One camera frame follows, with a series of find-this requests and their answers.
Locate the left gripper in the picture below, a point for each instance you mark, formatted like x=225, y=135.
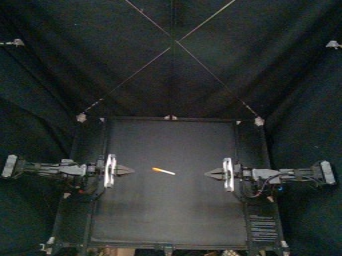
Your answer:
x=110, y=170

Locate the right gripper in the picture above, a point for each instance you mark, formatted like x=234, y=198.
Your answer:
x=229, y=174

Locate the grey marker pen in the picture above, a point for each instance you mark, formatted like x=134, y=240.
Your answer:
x=163, y=171

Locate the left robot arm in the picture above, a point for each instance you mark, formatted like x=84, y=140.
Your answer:
x=54, y=169

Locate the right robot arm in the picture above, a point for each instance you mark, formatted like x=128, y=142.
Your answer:
x=285, y=174

